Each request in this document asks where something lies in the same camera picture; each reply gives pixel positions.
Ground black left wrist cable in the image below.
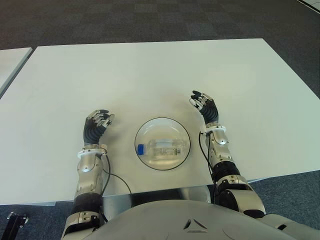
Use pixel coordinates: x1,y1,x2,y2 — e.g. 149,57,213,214
101,153,133,222

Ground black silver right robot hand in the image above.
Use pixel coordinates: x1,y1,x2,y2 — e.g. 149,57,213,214
189,89,220,125

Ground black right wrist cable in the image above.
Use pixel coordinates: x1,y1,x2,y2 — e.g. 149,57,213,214
199,132,218,186

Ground grey robot torso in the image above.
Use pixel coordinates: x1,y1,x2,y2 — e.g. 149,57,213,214
84,199,301,240

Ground white board on floor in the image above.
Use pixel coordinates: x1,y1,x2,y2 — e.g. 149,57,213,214
296,0,320,10

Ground white plate black rim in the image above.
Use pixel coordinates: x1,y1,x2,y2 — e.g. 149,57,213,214
134,117,192,172

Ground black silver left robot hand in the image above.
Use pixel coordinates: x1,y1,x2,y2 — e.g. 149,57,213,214
83,108,116,146

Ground black stand foot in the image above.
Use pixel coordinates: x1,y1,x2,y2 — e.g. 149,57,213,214
6,211,30,240

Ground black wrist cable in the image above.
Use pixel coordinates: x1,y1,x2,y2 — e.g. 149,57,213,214
101,153,133,222
199,132,218,186

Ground white neighbouring table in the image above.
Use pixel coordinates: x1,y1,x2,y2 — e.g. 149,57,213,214
0,46,33,97

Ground clear water bottle blue cap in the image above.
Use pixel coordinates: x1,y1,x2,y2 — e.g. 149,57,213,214
136,138,187,162

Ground silver robot waist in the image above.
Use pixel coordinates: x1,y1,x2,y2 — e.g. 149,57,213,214
174,186,212,204

